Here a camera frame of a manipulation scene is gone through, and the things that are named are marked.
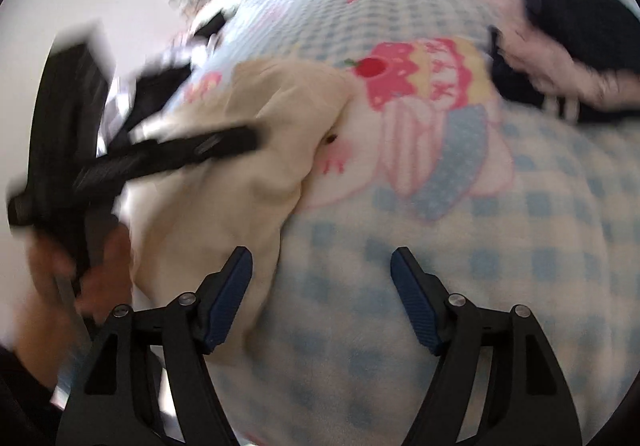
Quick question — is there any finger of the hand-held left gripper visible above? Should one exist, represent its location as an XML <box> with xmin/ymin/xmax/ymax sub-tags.
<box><xmin>74</xmin><ymin>124</ymin><xmax>262</xmax><ymax>200</ymax></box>
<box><xmin>107</xmin><ymin>61</ymin><xmax>196</xmax><ymax>148</ymax></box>

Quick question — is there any person's left hand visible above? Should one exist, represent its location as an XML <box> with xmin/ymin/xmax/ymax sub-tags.
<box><xmin>27</xmin><ymin>223</ymin><xmax>135</xmax><ymax>328</ymax></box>

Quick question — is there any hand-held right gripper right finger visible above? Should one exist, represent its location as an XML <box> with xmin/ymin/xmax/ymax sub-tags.
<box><xmin>390</xmin><ymin>246</ymin><xmax>583</xmax><ymax>446</ymax></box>

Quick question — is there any printed checked blanket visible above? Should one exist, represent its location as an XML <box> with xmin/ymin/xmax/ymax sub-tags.
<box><xmin>115</xmin><ymin>0</ymin><xmax>640</xmax><ymax>446</ymax></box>

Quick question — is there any person's left forearm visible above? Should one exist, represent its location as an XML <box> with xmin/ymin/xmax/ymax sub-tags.
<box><xmin>0</xmin><ymin>286</ymin><xmax>101</xmax><ymax>397</ymax></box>

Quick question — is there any pink and cream shirt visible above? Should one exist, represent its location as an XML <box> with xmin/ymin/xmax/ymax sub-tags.
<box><xmin>120</xmin><ymin>57</ymin><xmax>358</xmax><ymax>362</ymax></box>

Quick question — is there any small black garment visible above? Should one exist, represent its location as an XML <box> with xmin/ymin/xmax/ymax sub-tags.
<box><xmin>187</xmin><ymin>9</ymin><xmax>236</xmax><ymax>40</ymax></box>

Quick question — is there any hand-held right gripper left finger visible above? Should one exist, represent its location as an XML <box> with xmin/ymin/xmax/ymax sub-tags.
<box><xmin>56</xmin><ymin>246</ymin><xmax>253</xmax><ymax>446</ymax></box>

